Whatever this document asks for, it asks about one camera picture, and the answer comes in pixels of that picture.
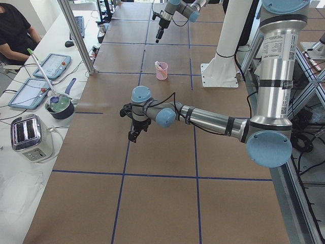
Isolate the dark pot with lid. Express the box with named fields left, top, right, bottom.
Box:
left=45, top=78, right=76, bottom=119

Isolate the grey teach pendant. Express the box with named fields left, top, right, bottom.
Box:
left=41, top=53, right=72, bottom=80

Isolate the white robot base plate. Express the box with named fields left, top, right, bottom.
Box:
left=201, top=0, right=258, bottom=88

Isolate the seated person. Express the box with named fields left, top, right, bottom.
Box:
left=1, top=3, right=41, bottom=65

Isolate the pink mesh pen holder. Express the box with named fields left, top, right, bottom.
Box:
left=155, top=61, right=168, bottom=80

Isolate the grey aluminium frame post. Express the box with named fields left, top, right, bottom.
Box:
left=58, top=0, right=94, bottom=75

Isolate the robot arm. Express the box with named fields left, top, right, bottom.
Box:
left=152, top=0, right=209, bottom=43
left=120, top=1, right=310, bottom=168

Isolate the black keyboard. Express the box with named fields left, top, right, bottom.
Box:
left=74, top=16, right=85, bottom=38

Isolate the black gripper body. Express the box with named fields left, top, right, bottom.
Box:
left=152, top=10, right=171, bottom=32
left=120, top=103, right=151, bottom=132

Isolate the silver toaster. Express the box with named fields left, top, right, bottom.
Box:
left=10, top=114, right=53, bottom=163

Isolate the steel cup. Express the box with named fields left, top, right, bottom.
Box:
left=99, top=24, right=106, bottom=33

